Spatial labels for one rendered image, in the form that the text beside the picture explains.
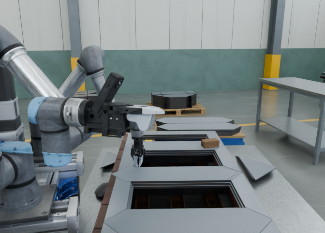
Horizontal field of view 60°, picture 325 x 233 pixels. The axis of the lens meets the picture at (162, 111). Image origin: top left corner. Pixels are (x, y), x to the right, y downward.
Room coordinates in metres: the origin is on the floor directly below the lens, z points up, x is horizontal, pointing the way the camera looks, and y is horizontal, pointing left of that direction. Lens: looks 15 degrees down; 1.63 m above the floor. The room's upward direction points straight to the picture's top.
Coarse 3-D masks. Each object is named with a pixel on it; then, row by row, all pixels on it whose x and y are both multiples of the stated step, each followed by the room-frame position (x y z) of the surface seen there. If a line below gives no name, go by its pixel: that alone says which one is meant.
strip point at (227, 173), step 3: (222, 168) 1.58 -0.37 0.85; (225, 168) 1.58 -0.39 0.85; (222, 171) 1.54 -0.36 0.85; (225, 171) 1.54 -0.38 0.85; (228, 171) 1.54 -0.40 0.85; (231, 171) 1.54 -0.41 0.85; (225, 174) 1.50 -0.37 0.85; (228, 174) 1.50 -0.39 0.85; (231, 174) 1.50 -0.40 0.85; (234, 174) 1.50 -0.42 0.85; (225, 177) 1.46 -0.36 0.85; (228, 177) 1.46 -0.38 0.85
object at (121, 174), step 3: (126, 168) 1.58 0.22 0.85; (117, 171) 1.54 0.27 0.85; (120, 171) 1.54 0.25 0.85; (123, 171) 1.54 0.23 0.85; (126, 171) 1.54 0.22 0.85; (117, 174) 1.50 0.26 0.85; (120, 174) 1.50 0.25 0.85; (123, 174) 1.50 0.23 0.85; (126, 174) 1.50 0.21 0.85; (120, 177) 1.46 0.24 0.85; (123, 177) 1.46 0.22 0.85; (123, 180) 1.43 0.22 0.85
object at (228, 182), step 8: (144, 136) 2.19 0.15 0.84; (152, 136) 2.20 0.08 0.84; (160, 136) 2.20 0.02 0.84; (168, 136) 2.20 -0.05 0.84; (176, 136) 2.20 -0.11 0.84; (184, 136) 2.20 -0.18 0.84; (192, 136) 2.20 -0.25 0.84; (200, 136) 2.21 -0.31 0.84; (152, 152) 1.86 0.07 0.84; (160, 152) 1.86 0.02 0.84; (168, 152) 1.86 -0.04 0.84; (176, 152) 1.87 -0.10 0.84; (184, 152) 1.87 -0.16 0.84; (192, 152) 1.87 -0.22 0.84; (200, 152) 1.87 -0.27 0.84; (208, 152) 1.87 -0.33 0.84; (216, 160) 1.75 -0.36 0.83; (232, 176) 1.48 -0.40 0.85; (136, 184) 1.41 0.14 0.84; (144, 184) 1.42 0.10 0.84; (152, 184) 1.42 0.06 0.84; (160, 184) 1.42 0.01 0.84; (168, 184) 1.42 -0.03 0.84; (176, 184) 1.42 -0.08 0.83; (184, 184) 1.42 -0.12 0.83; (192, 184) 1.42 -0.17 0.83; (200, 184) 1.42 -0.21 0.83; (208, 184) 1.42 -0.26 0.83; (216, 184) 1.43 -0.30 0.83; (224, 184) 1.43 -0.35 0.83; (232, 184) 1.40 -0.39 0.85; (232, 192) 1.35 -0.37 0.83; (128, 200) 1.25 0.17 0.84; (240, 200) 1.25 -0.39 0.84; (128, 208) 1.18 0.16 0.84
